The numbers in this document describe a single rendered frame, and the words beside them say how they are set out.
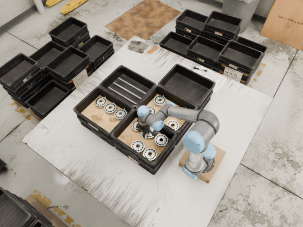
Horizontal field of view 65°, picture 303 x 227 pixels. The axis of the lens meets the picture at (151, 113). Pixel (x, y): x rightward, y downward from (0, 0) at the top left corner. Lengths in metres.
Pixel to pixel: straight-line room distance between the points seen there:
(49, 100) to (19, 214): 1.30
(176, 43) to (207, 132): 2.31
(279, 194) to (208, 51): 1.79
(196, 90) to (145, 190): 0.95
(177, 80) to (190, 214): 1.11
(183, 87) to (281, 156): 1.43
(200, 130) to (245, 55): 1.96
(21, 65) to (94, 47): 0.88
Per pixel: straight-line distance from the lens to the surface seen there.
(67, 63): 3.01
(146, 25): 4.15
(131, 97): 2.09
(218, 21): 3.47
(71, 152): 2.08
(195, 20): 3.65
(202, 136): 1.22
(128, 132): 1.90
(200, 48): 3.21
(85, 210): 2.63
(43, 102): 3.03
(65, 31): 3.47
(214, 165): 1.86
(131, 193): 1.86
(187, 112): 1.42
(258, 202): 2.74
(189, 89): 2.14
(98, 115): 2.02
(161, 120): 1.54
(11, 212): 2.34
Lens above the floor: 2.49
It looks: 57 degrees down
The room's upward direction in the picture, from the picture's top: 2 degrees counter-clockwise
